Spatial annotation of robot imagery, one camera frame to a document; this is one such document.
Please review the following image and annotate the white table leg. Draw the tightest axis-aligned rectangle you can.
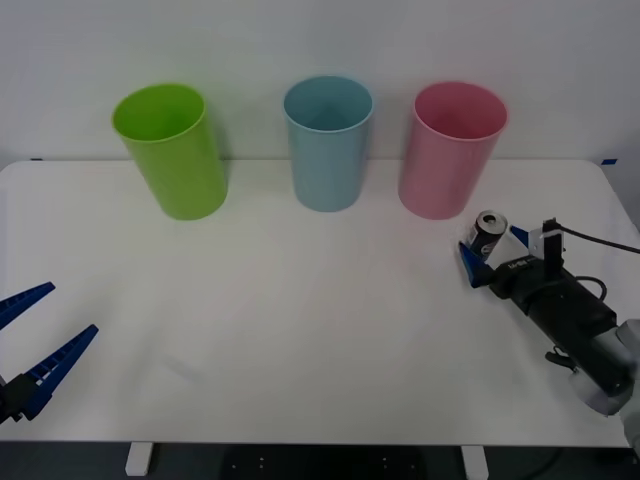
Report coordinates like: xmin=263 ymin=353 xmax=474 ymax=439
xmin=460 ymin=444 xmax=490 ymax=480
xmin=124 ymin=442 xmax=152 ymax=477

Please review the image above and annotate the pale blue plastic bin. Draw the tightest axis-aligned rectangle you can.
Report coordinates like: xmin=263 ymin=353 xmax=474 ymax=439
xmin=282 ymin=75 xmax=374 ymax=213

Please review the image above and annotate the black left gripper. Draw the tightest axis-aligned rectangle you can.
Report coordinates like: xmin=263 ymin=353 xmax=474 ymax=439
xmin=0 ymin=281 xmax=100 ymax=425

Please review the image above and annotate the pink plastic bin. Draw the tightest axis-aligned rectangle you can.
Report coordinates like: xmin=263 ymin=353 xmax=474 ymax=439
xmin=398 ymin=81 xmax=509 ymax=221

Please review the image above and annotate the dark blue drink can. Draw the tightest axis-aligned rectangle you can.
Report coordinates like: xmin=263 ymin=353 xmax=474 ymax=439
xmin=464 ymin=209 xmax=510 ymax=264

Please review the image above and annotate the green plastic bin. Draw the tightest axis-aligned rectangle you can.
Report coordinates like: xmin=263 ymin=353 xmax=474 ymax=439
xmin=110 ymin=82 xmax=230 ymax=221

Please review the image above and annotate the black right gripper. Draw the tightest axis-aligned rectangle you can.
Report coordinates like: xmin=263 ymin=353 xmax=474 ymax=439
xmin=457 ymin=224 xmax=577 ymax=314

